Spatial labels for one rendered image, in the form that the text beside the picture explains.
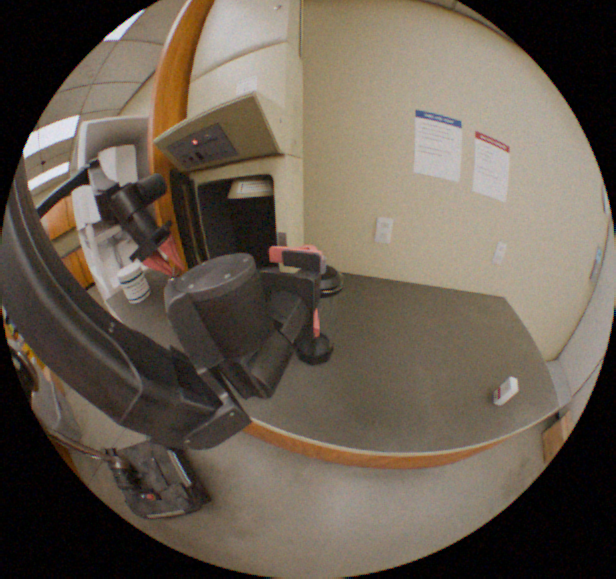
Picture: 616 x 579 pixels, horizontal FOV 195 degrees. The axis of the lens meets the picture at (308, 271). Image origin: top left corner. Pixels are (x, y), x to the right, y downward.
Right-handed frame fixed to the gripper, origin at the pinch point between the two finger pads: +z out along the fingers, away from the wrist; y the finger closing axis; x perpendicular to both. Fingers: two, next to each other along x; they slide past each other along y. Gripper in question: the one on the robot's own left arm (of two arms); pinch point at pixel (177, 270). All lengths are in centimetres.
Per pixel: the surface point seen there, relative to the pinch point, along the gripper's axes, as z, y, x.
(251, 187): -4.2, -24.7, -7.9
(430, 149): 6, -92, 6
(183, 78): -50, -26, -27
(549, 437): 162, -90, 214
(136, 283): 2, 35, -42
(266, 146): -11.4, -28.7, 2.8
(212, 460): 91, 90, 9
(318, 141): -7, -64, -29
